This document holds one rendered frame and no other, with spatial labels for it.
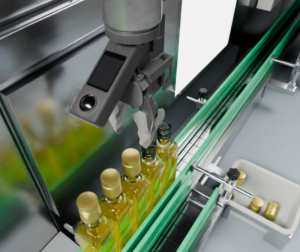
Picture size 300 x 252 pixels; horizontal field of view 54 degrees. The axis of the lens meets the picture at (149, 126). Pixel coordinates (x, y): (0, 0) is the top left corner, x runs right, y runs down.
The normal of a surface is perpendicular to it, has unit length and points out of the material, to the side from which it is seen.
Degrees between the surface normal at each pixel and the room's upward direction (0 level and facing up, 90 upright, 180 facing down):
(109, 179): 0
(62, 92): 90
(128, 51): 32
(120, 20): 90
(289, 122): 0
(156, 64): 0
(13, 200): 90
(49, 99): 90
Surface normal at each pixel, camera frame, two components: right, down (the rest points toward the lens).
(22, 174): 0.82, 0.40
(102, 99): -0.34, -0.32
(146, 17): 0.45, 0.63
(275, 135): 0.00, -0.71
